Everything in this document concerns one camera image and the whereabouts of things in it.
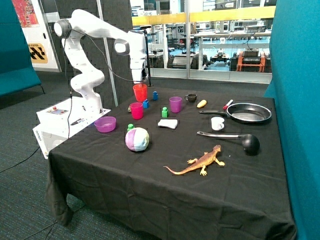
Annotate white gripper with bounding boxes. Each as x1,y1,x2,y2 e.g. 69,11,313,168
130,58,149,88

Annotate red plastic cup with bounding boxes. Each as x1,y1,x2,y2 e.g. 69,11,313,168
133,84,148,102

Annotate purple plastic cup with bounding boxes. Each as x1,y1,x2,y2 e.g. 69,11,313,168
169,96,182,113

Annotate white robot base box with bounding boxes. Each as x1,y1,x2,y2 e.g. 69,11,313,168
33,96,110,159

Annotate blue block far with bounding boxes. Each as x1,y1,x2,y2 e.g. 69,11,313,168
152,91,158,101

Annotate blue block near cup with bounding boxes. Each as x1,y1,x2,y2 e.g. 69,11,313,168
142,99,150,109

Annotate pink plastic cup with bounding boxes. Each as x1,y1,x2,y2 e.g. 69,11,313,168
129,102,144,120

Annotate green block centre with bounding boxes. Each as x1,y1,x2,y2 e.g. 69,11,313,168
161,107,169,118

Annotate green block near ball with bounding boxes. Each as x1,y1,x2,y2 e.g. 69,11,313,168
127,123,135,132

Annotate white sponge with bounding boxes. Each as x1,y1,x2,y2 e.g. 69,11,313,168
157,119,178,129

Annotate small black cup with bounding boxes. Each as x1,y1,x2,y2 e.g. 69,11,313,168
184,93,197,103

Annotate purple plastic bowl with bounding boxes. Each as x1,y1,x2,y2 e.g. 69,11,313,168
94,116,117,133

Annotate pastel fabric ball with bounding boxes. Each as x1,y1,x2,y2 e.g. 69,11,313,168
125,127,150,152

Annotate black tablecloth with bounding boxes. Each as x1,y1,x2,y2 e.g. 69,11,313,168
46,87,297,240

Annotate white mug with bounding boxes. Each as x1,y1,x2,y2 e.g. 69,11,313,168
210,116,225,131

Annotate red white marker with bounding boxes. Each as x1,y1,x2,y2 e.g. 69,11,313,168
222,99,233,110

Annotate orange toy lizard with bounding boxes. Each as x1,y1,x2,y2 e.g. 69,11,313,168
164,144,225,176

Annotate black frying pan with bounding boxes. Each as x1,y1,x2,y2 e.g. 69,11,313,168
199,103,272,124

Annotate black ladle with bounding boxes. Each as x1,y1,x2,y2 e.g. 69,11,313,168
197,131,260,155

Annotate teal sofa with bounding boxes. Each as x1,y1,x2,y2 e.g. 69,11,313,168
0,0,42,96

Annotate teal partition right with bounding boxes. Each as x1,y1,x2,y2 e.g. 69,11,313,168
265,0,320,240

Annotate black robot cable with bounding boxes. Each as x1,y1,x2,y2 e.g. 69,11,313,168
62,28,137,140

